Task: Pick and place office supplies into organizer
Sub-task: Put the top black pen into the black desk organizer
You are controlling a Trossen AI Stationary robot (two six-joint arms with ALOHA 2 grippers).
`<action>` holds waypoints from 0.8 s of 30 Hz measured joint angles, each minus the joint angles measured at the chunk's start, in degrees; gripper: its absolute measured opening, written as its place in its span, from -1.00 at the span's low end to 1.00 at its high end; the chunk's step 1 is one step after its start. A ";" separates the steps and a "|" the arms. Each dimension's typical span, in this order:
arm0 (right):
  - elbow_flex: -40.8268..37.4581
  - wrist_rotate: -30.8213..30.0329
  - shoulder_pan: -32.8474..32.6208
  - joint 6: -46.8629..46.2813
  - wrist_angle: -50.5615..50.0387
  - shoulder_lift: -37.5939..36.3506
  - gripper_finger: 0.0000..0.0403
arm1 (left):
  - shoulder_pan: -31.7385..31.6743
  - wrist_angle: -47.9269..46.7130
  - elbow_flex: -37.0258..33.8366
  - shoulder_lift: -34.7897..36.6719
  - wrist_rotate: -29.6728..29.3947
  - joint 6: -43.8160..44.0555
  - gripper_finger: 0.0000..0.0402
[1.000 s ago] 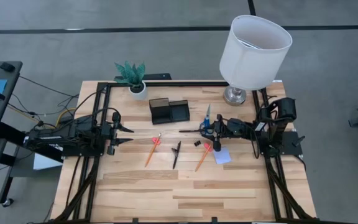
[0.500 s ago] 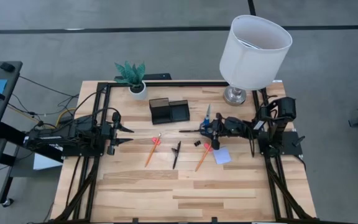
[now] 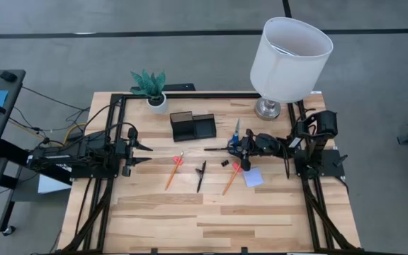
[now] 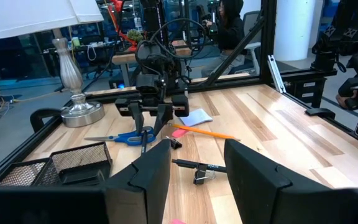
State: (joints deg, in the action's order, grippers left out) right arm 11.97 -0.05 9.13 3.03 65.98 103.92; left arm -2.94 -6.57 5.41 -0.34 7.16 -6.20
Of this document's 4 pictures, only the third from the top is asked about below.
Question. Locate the green plant in white pot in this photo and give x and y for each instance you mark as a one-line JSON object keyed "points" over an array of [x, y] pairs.
{"points": [[156, 105]]}

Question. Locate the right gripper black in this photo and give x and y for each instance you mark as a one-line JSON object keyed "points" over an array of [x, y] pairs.
{"points": [[251, 147]]}

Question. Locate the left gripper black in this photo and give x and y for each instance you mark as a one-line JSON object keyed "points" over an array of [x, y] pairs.
{"points": [[127, 156]]}

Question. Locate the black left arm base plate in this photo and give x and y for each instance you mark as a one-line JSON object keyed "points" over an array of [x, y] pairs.
{"points": [[83, 173]]}

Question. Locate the black computer mouse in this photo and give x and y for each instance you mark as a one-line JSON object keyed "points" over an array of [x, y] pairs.
{"points": [[8, 76]]}

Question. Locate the black edge bracket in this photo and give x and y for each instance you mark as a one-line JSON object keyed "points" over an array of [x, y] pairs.
{"points": [[153, 251], [244, 250]]}

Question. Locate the orange pencil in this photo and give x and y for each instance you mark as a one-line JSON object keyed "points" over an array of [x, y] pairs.
{"points": [[230, 180], [174, 171]]}

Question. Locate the black pen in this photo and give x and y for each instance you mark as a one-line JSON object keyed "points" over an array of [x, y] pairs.
{"points": [[216, 149], [200, 182]]}

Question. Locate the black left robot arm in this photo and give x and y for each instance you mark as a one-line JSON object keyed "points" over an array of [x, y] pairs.
{"points": [[83, 152]]}

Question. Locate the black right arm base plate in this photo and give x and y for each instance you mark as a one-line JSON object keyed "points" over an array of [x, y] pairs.
{"points": [[331, 157]]}

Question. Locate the dark grey side desk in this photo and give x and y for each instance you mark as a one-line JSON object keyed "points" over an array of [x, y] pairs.
{"points": [[11, 95]]}

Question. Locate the plain white sheet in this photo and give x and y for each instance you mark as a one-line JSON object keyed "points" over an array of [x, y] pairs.
{"points": [[50, 186]]}

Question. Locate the black caster wheel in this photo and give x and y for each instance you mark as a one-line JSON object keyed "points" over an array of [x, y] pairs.
{"points": [[8, 231]]}

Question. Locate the black aluminium table frame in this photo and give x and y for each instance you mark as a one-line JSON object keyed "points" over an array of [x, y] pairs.
{"points": [[207, 95]]}

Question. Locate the black mesh desk organizer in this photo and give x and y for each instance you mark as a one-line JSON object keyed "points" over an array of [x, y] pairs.
{"points": [[204, 127]]}

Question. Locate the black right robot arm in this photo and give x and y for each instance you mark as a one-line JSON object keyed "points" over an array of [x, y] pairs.
{"points": [[317, 124]]}

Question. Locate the pale blue sticky note pad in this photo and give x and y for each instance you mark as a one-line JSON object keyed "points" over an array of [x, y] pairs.
{"points": [[253, 178]]}

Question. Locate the white shade table lamp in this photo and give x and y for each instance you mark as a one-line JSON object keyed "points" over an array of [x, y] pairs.
{"points": [[289, 71]]}

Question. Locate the black flat bar device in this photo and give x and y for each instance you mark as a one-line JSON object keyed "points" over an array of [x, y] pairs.
{"points": [[179, 87]]}

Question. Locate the black desk leg frame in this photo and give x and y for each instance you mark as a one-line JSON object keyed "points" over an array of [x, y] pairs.
{"points": [[12, 153]]}

